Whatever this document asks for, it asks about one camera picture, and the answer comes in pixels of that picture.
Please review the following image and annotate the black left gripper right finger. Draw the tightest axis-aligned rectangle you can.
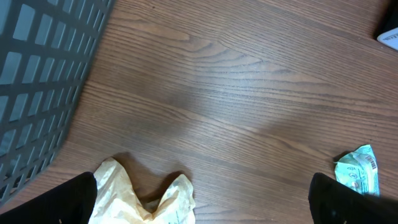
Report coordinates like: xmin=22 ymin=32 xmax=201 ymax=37
xmin=308 ymin=172 xmax=397 ymax=224

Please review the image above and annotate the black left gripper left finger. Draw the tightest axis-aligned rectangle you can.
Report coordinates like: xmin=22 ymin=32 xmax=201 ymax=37
xmin=1 ymin=172 xmax=98 ymax=224

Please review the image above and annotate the teal wet wipes pack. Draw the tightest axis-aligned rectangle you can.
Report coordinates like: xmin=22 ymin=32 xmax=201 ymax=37
xmin=335 ymin=144 xmax=380 ymax=197

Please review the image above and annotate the beige clear plastic bag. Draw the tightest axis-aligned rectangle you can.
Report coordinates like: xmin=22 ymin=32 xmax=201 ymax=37
xmin=88 ymin=157 xmax=196 ymax=224

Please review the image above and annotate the white barcode scanner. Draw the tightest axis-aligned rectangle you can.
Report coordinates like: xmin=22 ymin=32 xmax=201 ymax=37
xmin=377 ymin=27 xmax=398 ymax=50

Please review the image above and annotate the dark grey plastic basket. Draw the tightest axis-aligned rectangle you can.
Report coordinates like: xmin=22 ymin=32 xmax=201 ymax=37
xmin=1 ymin=0 xmax=116 ymax=204

